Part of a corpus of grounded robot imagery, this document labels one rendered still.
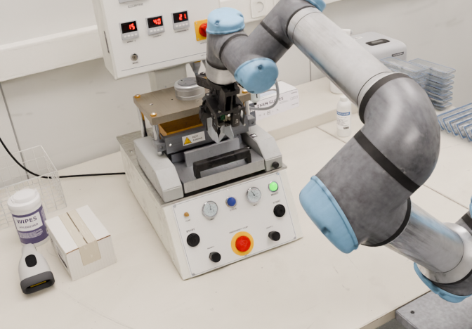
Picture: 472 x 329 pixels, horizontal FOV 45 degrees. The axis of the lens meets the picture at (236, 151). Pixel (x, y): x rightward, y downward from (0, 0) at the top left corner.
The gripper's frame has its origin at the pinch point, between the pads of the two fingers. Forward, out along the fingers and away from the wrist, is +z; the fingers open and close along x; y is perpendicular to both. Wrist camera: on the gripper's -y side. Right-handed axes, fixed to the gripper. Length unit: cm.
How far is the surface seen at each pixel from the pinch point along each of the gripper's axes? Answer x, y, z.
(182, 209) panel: -12.5, 8.9, 12.5
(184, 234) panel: -13.7, 13.2, 16.8
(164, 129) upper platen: -10.1, -10.1, 3.4
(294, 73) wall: 66, -67, 47
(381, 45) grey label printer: 91, -49, 28
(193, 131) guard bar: -3.7, -5.8, 2.6
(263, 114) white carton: 39, -43, 42
